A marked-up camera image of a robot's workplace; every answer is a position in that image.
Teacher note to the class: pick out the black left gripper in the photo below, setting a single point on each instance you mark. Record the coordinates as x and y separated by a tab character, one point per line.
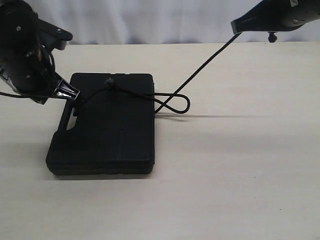
26	65

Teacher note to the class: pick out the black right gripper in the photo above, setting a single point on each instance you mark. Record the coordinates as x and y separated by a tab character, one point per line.
277	16

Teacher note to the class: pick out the black plastic carrying case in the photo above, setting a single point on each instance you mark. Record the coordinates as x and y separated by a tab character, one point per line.
114	133

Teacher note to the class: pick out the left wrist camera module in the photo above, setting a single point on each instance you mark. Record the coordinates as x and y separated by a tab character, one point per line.
52	37

